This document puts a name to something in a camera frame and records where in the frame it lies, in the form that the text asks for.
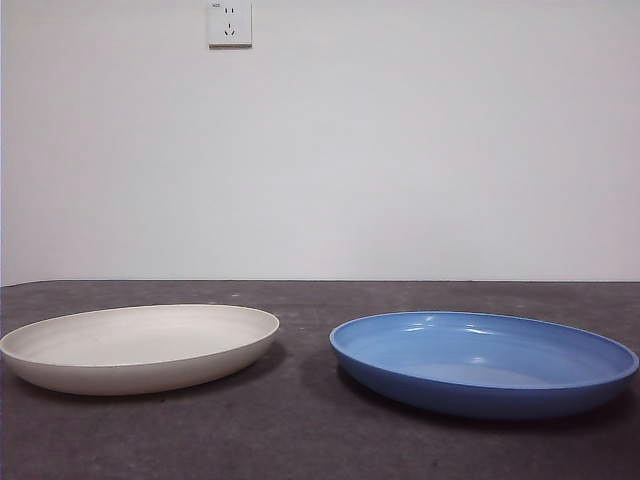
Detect blue round plate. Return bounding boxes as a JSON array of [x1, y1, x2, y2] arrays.
[[329, 309, 640, 420]]

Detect white round plate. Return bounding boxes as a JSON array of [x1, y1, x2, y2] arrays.
[[0, 303, 280, 397]]

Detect white wall socket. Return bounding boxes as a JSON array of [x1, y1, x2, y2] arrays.
[[208, 0, 253, 50]]

